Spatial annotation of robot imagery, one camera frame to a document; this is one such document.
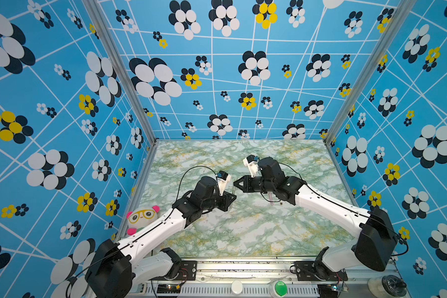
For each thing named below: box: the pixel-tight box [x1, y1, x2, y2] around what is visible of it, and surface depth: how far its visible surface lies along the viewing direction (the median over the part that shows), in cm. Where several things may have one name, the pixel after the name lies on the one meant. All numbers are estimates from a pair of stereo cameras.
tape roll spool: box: [367, 274, 408, 298], surface depth 63 cm
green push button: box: [269, 280, 289, 298], surface depth 63 cm
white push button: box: [230, 279, 243, 296], surface depth 65 cm
